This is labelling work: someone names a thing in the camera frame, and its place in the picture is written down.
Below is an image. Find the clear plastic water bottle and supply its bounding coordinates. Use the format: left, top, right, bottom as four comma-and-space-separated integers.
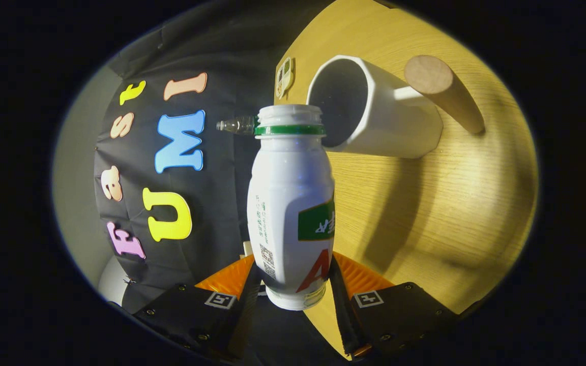
216, 115, 258, 136

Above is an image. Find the white juice bottle green label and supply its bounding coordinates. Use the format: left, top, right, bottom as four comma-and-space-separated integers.
247, 104, 335, 311

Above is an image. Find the white cup wooden handle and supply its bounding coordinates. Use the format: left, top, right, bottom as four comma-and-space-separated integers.
306, 54, 486, 159

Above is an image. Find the wooden table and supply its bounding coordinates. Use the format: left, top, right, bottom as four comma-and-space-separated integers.
274, 0, 539, 360

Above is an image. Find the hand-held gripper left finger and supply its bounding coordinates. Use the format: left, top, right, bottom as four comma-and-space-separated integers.
133, 254, 262, 362

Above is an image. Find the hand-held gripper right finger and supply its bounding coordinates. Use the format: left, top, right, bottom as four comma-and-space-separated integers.
329, 252, 459, 361

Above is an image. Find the white divided snack tray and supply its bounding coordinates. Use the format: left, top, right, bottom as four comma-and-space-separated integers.
276, 57, 295, 99

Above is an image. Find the black backdrop cloth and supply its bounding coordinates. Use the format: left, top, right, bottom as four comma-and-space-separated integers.
94, 0, 355, 366

